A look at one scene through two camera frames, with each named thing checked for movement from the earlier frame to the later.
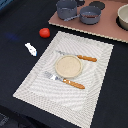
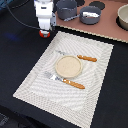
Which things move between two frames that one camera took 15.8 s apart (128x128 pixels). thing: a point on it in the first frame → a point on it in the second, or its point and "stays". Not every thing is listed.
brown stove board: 106,27 stays
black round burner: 80,3 stays
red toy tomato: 44,32 stays
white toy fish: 31,49 → 89,14
